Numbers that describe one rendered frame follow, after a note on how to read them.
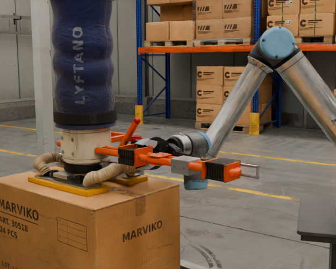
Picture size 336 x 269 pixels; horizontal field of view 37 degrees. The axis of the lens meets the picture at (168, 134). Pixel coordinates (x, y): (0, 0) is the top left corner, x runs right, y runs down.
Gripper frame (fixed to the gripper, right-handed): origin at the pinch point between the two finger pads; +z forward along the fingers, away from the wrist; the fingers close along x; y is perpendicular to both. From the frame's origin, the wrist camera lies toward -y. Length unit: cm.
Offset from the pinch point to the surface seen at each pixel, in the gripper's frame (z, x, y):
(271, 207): -294, -106, 112
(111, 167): 4.5, -4.4, 8.7
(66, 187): 13.8, -11.7, 20.8
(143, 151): 0.4, 1.9, -2.0
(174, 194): -15.9, -15.7, -1.9
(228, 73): -679, 2, 427
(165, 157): -1.3, 0.7, -10.2
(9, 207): 21, -22, 46
